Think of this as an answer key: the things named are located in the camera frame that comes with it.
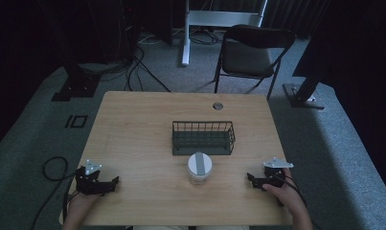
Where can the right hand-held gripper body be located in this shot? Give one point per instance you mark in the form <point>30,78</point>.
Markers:
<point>274,175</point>

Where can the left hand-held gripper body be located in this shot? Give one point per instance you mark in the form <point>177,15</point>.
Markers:
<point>87,182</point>

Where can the person's left hand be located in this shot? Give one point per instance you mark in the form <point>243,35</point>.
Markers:
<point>82,201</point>

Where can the person's right hand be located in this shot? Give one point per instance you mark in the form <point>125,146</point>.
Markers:
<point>284,195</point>

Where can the clear jar with white lid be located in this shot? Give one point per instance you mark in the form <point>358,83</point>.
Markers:
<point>199,168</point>

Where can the black leaning stand with base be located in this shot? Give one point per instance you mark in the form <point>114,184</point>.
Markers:
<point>304,96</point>

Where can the black stand with flat base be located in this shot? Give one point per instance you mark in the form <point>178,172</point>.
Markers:
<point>77,84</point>

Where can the black folding chair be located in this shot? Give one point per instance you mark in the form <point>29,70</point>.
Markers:
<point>249,56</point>

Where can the white desk frame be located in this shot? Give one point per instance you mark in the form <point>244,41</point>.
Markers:
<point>213,18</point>

